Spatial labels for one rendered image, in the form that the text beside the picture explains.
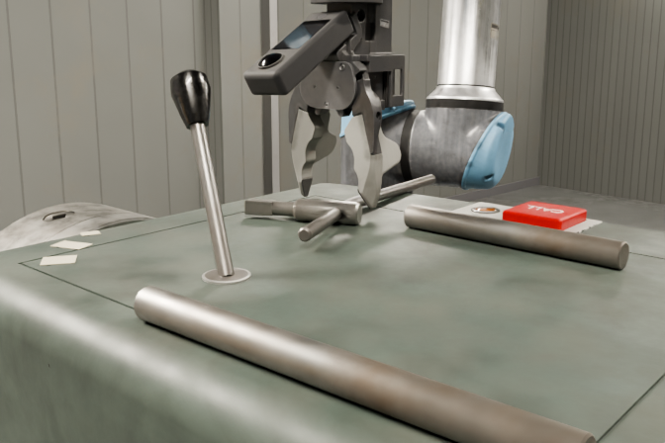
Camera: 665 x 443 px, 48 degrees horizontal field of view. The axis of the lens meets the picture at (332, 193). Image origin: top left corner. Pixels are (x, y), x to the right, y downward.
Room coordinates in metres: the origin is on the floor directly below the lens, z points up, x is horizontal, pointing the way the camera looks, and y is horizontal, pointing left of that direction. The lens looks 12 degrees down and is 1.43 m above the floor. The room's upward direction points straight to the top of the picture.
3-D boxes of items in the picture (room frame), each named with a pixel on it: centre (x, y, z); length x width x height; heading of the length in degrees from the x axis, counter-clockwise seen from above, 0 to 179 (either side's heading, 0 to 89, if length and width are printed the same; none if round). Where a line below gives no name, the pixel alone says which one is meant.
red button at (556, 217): (0.70, -0.20, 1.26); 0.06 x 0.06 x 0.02; 49
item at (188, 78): (0.60, 0.11, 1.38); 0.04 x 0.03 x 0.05; 49
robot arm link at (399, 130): (1.18, -0.08, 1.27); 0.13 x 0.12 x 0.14; 65
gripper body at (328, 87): (0.76, -0.02, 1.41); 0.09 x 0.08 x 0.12; 139
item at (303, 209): (0.70, 0.03, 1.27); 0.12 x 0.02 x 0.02; 73
